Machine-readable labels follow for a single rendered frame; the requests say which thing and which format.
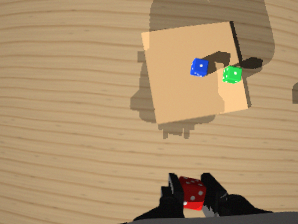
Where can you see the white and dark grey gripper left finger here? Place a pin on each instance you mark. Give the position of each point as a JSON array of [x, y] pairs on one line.
[[169, 206]]

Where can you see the red die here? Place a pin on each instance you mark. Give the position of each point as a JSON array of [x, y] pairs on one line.
[[194, 191]]

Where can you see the blue die with white pips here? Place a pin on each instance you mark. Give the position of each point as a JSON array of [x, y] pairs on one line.
[[199, 67]]

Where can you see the tan flat mat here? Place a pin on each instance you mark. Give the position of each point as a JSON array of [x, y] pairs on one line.
[[178, 95]]

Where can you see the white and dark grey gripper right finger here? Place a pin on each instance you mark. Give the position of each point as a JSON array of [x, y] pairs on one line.
[[216, 204]]

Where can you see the green die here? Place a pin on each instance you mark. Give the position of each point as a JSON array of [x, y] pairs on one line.
[[232, 74]]

